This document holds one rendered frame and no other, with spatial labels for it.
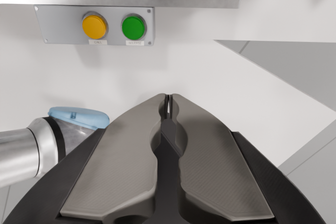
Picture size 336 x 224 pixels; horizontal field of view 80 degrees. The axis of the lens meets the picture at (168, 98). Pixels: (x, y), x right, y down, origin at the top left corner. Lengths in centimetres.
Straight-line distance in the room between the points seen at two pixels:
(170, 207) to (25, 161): 33
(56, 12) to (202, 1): 26
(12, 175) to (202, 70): 43
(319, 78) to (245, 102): 127
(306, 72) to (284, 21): 122
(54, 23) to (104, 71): 17
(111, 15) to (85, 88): 26
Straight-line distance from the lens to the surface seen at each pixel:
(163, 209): 57
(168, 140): 50
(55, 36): 45
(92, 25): 40
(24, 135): 40
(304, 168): 245
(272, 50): 156
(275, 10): 54
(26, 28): 59
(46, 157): 39
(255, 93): 60
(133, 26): 38
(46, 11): 44
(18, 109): 73
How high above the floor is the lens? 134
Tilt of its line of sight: 59 degrees down
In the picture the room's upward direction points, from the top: 179 degrees counter-clockwise
